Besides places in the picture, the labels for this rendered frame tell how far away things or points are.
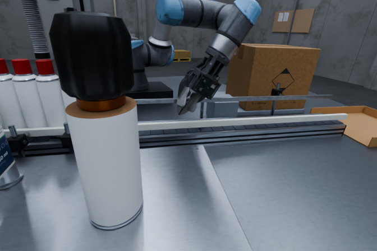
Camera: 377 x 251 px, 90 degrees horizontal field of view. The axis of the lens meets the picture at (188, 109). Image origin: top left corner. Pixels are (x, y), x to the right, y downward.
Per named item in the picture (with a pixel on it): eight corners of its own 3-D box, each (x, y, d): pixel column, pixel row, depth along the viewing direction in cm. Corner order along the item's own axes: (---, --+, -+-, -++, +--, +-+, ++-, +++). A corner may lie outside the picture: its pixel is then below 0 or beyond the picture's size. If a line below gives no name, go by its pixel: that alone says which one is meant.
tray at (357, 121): (368, 148, 63) (373, 137, 62) (308, 115, 87) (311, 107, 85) (433, 142, 69) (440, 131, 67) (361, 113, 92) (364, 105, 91)
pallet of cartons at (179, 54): (184, 59, 868) (184, 49, 852) (191, 61, 796) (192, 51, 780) (159, 59, 826) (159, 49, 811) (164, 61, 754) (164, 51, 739)
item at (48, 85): (46, 138, 51) (24, 61, 43) (55, 129, 56) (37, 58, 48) (68, 137, 52) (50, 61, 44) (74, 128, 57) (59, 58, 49)
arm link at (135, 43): (117, 67, 96) (115, 38, 92) (143, 66, 103) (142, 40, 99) (123, 70, 86) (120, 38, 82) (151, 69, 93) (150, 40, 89)
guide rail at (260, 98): (7, 108, 52) (5, 103, 52) (10, 106, 53) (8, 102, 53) (332, 98, 73) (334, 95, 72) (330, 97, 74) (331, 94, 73)
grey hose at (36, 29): (32, 59, 53) (8, -32, 45) (39, 57, 56) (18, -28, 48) (47, 59, 54) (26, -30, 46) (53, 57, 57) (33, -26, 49)
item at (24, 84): (26, 139, 51) (-1, 60, 43) (36, 129, 55) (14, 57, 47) (47, 138, 52) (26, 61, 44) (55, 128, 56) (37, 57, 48)
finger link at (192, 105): (180, 121, 55) (197, 94, 53) (178, 112, 60) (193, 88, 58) (189, 125, 56) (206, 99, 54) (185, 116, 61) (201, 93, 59)
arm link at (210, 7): (188, -5, 56) (210, -1, 48) (217, 0, 61) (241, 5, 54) (184, 24, 60) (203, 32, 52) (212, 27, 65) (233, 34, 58)
